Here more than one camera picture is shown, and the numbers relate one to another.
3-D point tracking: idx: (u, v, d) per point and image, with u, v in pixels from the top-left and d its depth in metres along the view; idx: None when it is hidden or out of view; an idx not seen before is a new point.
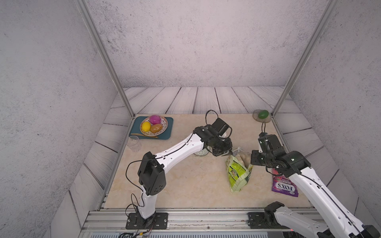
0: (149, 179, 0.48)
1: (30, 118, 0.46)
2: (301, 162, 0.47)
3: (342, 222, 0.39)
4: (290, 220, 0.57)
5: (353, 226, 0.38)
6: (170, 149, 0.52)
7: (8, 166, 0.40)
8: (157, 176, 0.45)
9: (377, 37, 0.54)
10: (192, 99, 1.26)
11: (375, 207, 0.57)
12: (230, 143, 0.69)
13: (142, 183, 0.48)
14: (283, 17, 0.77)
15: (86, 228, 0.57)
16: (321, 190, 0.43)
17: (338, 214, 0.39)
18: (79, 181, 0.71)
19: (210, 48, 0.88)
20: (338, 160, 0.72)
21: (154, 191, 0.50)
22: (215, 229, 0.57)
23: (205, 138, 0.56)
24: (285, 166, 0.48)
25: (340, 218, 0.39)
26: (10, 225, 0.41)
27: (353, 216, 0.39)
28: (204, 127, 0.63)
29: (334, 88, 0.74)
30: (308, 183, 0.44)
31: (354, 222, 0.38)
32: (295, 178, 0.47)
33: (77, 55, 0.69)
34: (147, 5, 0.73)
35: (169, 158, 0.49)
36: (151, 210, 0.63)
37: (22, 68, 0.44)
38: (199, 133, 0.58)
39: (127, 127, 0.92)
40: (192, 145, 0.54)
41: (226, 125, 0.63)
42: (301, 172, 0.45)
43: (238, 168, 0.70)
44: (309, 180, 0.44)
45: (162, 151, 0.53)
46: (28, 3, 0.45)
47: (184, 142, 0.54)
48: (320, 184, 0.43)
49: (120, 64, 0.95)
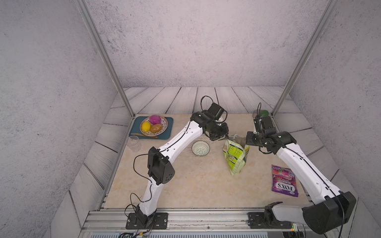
0: (158, 171, 0.52)
1: (30, 119, 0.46)
2: (288, 140, 0.51)
3: (319, 187, 0.42)
4: (285, 208, 0.59)
5: (329, 190, 0.40)
6: (173, 141, 0.55)
7: (8, 166, 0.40)
8: (165, 167, 0.49)
9: (377, 37, 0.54)
10: (192, 99, 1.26)
11: (375, 207, 0.57)
12: (226, 128, 0.71)
13: (153, 175, 0.59)
14: (283, 17, 0.77)
15: (86, 228, 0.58)
16: (302, 160, 0.47)
17: (316, 180, 0.43)
18: (79, 182, 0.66)
19: (210, 48, 0.88)
20: (338, 160, 0.72)
21: (165, 180, 0.55)
22: (215, 229, 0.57)
23: (202, 123, 0.58)
24: (273, 142, 0.53)
25: (318, 184, 0.42)
26: (10, 225, 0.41)
27: (332, 183, 0.42)
28: (200, 112, 0.62)
29: (334, 88, 0.74)
30: (291, 155, 0.48)
31: (331, 187, 0.41)
32: (281, 152, 0.52)
33: (77, 55, 0.69)
34: (146, 5, 0.73)
35: (173, 149, 0.53)
36: (153, 207, 0.65)
37: (22, 68, 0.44)
38: (196, 119, 0.60)
39: (127, 127, 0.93)
40: (191, 133, 0.56)
41: (221, 108, 0.65)
42: (285, 146, 0.50)
43: (236, 152, 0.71)
44: (292, 153, 0.48)
45: (164, 144, 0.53)
46: (28, 3, 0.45)
47: (183, 131, 0.57)
48: (303, 156, 0.47)
49: (120, 64, 0.95)
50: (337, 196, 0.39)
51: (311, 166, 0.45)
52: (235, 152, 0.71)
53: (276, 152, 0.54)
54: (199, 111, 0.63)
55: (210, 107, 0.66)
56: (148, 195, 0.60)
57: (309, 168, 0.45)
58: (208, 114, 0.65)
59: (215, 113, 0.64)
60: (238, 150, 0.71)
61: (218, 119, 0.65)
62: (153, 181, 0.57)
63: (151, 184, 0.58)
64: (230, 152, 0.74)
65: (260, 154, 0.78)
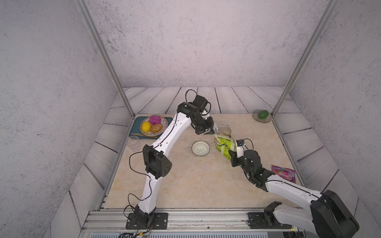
0: (156, 165, 0.55)
1: (30, 118, 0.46)
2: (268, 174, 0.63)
3: (303, 196, 0.48)
4: (288, 215, 0.58)
5: (311, 195, 0.47)
6: (164, 135, 0.56)
7: (8, 166, 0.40)
8: (161, 160, 0.52)
9: (377, 37, 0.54)
10: (184, 92, 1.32)
11: (375, 207, 0.57)
12: (212, 121, 0.73)
13: (151, 171, 0.61)
14: (283, 17, 0.77)
15: (86, 228, 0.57)
16: (284, 184, 0.55)
17: (299, 192, 0.50)
18: (79, 181, 0.71)
19: (210, 48, 0.88)
20: (338, 161, 0.72)
21: (164, 173, 0.58)
22: (215, 229, 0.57)
23: (190, 112, 0.60)
24: (260, 184, 0.62)
25: (301, 194, 0.49)
26: (10, 225, 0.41)
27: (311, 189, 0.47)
28: (186, 102, 0.63)
29: (334, 88, 0.74)
30: (275, 183, 0.57)
31: (312, 192, 0.48)
32: (270, 189, 0.60)
33: (77, 55, 0.69)
34: (147, 5, 0.73)
35: (166, 144, 0.55)
36: (153, 205, 0.66)
37: (22, 68, 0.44)
38: (183, 109, 0.61)
39: (127, 127, 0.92)
40: (180, 124, 0.58)
41: (205, 100, 0.69)
42: (268, 180, 0.60)
43: (225, 140, 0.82)
44: (276, 181, 0.58)
45: (157, 140, 0.56)
46: (28, 3, 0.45)
47: (172, 124, 0.58)
48: (282, 180, 0.57)
49: (120, 64, 0.95)
50: (321, 197, 0.45)
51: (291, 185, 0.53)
52: (225, 141, 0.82)
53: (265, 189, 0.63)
54: (185, 102, 0.63)
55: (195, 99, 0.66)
56: (147, 191, 0.61)
57: (290, 186, 0.53)
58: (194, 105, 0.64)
59: (200, 104, 0.67)
60: (226, 140, 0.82)
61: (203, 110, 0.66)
62: (152, 176, 0.59)
63: (150, 179, 0.60)
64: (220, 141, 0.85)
65: (260, 154, 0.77)
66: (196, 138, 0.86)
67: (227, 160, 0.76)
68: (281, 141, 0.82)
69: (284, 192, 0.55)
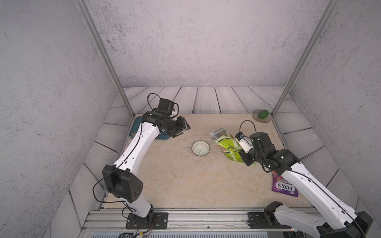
0: (123, 186, 0.43)
1: (30, 118, 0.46)
2: (290, 159, 0.49)
3: (336, 212, 0.40)
4: (290, 218, 0.57)
5: (346, 214, 0.39)
6: (128, 150, 0.48)
7: (8, 166, 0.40)
8: (127, 181, 0.42)
9: (377, 37, 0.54)
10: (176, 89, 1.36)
11: (375, 207, 0.57)
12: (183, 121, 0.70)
13: (119, 195, 0.47)
14: (283, 17, 0.77)
15: (86, 228, 0.74)
16: (311, 183, 0.44)
17: (331, 204, 0.41)
18: (79, 181, 0.71)
19: (210, 48, 0.88)
20: (338, 161, 0.72)
21: (136, 195, 0.48)
22: (215, 229, 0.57)
23: (156, 121, 0.54)
24: (277, 165, 0.49)
25: (334, 208, 0.40)
26: (10, 225, 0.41)
27: (346, 205, 0.40)
28: (150, 112, 0.57)
29: (334, 88, 0.74)
30: (299, 178, 0.46)
31: (347, 210, 0.39)
32: (287, 176, 0.49)
33: (77, 55, 0.69)
34: (146, 5, 0.73)
35: (132, 159, 0.46)
36: (147, 207, 0.64)
37: (21, 67, 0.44)
38: (148, 119, 0.55)
39: (127, 127, 1.21)
40: (146, 135, 0.51)
41: (169, 104, 0.62)
42: (291, 168, 0.47)
43: (227, 142, 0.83)
44: (300, 176, 0.46)
45: (120, 158, 0.46)
46: (28, 3, 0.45)
47: (137, 137, 0.51)
48: (311, 178, 0.45)
49: (120, 64, 0.95)
50: (355, 219, 0.38)
51: (321, 188, 0.43)
52: (228, 143, 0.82)
53: (280, 173, 0.51)
54: (149, 111, 0.57)
55: (158, 105, 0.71)
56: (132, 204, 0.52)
57: (320, 190, 0.43)
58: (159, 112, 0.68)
59: (166, 108, 0.61)
60: (228, 140, 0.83)
61: (169, 113, 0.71)
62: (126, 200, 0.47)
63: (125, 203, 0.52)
64: (224, 147, 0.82)
65: None
66: (196, 138, 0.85)
67: (227, 160, 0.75)
68: (282, 141, 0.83)
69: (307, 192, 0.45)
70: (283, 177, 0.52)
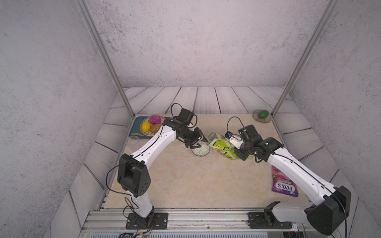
0: (133, 177, 0.46)
1: (30, 118, 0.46)
2: (275, 145, 0.53)
3: (315, 187, 0.42)
4: (285, 210, 0.59)
5: (325, 189, 0.41)
6: (147, 146, 0.52)
7: (8, 166, 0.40)
8: (141, 173, 0.45)
9: (377, 37, 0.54)
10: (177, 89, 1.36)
11: (375, 207, 0.57)
12: (199, 131, 0.73)
13: (127, 188, 0.49)
14: (283, 17, 0.77)
15: (85, 228, 0.74)
16: (293, 164, 0.47)
17: (312, 181, 0.43)
18: (79, 181, 0.71)
19: (210, 48, 0.88)
20: (338, 161, 0.72)
21: (142, 190, 0.49)
22: (215, 229, 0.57)
23: (175, 127, 0.59)
24: (262, 150, 0.53)
25: (314, 185, 0.43)
26: (10, 225, 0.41)
27: (325, 181, 0.43)
28: (171, 118, 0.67)
29: (334, 88, 0.74)
30: (282, 160, 0.49)
31: (326, 186, 0.42)
32: (273, 159, 0.52)
33: (77, 55, 0.69)
34: (147, 5, 0.73)
35: (148, 153, 0.49)
36: (148, 208, 0.64)
37: (22, 67, 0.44)
38: (169, 124, 0.60)
39: (127, 127, 1.21)
40: (165, 136, 0.56)
41: (190, 113, 0.68)
42: (275, 151, 0.51)
43: (221, 143, 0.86)
44: (283, 158, 0.49)
45: (139, 150, 0.50)
46: (28, 3, 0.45)
47: (157, 135, 0.55)
48: (292, 159, 0.48)
49: (120, 64, 0.95)
50: (334, 193, 0.40)
51: (302, 167, 0.46)
52: (222, 144, 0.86)
53: (268, 159, 0.54)
54: (170, 117, 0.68)
55: (179, 113, 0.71)
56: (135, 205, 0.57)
57: (301, 169, 0.46)
58: (179, 119, 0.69)
59: (186, 117, 0.66)
60: (222, 141, 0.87)
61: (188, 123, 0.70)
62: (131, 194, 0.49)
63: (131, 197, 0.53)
64: (220, 149, 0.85)
65: None
66: None
67: (226, 160, 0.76)
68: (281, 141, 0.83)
69: (291, 173, 0.48)
70: (269, 162, 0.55)
